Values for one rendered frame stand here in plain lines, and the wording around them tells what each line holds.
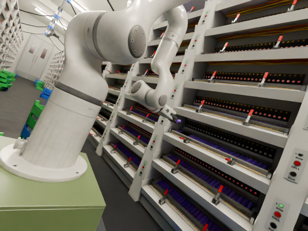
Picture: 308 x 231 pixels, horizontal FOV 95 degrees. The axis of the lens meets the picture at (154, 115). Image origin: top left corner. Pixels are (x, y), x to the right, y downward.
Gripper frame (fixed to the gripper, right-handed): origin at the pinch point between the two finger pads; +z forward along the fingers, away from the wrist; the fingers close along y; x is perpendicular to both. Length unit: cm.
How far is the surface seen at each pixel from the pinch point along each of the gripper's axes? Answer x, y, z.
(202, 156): 10.5, -18.1, 15.3
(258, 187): 11.1, -44.3, 15.9
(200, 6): -115, 44, 9
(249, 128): -10.9, -33.6, 11.2
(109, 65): -42, 154, 5
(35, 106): 34, 64, -49
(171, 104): -12.3, 16.7, 10.5
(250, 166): 3.9, -38.7, 18.2
